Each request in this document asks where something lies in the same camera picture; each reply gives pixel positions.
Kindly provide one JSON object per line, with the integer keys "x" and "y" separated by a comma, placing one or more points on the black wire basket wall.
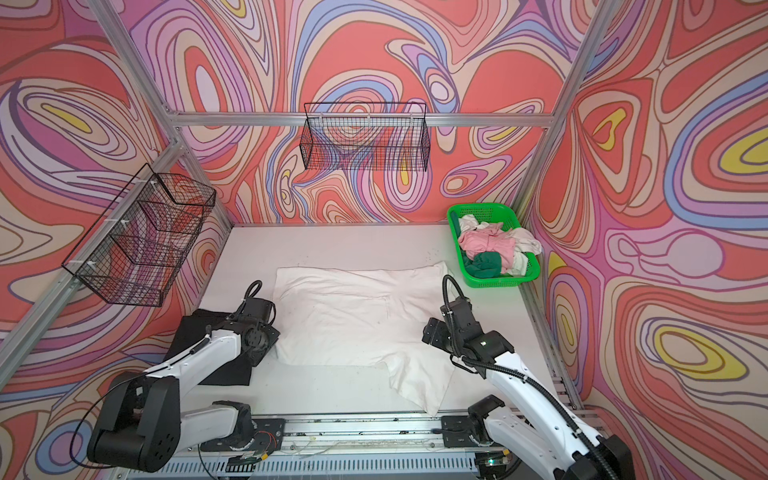
{"x": 365, "y": 136}
{"x": 134, "y": 252}

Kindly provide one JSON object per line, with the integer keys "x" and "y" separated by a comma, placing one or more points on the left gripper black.
{"x": 258, "y": 356}

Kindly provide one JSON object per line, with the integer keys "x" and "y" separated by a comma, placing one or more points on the folded black t shirt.
{"x": 209, "y": 348}

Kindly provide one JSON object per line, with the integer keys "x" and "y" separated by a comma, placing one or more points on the aluminium frame left post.
{"x": 119, "y": 37}

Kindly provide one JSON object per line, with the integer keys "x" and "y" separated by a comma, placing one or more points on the white garment in basket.
{"x": 526, "y": 243}

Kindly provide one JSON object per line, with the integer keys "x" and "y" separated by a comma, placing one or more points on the aluminium frame left diagonal bar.
{"x": 85, "y": 190}

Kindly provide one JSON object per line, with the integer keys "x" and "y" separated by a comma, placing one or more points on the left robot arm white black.
{"x": 141, "y": 424}

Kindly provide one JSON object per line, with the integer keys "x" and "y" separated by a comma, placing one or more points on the green plastic basket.
{"x": 492, "y": 213}

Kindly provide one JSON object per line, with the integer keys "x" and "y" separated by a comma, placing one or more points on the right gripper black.
{"x": 437, "y": 328}

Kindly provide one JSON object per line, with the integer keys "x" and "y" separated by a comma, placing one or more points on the aluminium frame post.
{"x": 119, "y": 37}
{"x": 595, "y": 34}

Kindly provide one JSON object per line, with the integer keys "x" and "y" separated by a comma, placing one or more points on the green garment in basket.
{"x": 484, "y": 265}

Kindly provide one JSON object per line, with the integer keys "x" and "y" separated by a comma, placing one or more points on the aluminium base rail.
{"x": 390, "y": 445}

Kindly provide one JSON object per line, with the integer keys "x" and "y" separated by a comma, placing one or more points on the aluminium frame right post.
{"x": 595, "y": 34}

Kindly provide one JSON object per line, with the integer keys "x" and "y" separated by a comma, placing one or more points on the black wire basket back wall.
{"x": 365, "y": 136}

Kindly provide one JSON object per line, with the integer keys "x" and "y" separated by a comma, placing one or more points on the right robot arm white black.
{"x": 525, "y": 417}

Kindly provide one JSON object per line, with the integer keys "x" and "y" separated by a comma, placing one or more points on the pink t shirt in basket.
{"x": 489, "y": 239}

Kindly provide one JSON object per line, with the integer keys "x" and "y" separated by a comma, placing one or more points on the white t shirt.
{"x": 365, "y": 318}

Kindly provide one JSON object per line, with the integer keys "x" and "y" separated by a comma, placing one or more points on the black wire basket left wall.
{"x": 134, "y": 252}

